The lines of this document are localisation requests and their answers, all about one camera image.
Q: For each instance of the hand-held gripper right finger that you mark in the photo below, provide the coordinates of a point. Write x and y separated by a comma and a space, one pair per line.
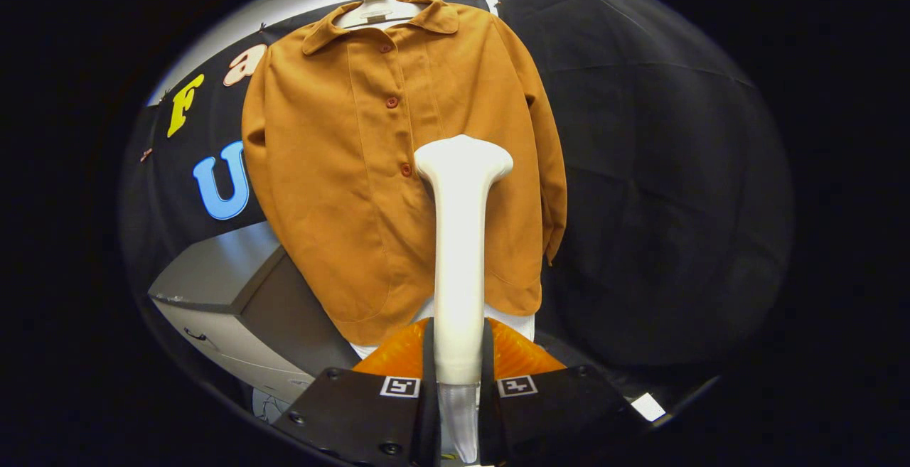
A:
489, 424

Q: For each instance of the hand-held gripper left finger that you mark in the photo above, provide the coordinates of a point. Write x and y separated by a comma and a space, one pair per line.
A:
426, 424

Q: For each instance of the white garment steamer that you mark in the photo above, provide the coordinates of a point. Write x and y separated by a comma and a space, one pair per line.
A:
461, 254

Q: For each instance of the orange button shirt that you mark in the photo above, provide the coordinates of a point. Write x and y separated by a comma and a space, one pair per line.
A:
320, 168

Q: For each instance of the grey drawer cabinet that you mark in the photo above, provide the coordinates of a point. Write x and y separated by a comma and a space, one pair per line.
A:
213, 268

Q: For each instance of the white mannequin torso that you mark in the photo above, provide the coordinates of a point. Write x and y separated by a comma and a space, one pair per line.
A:
377, 15

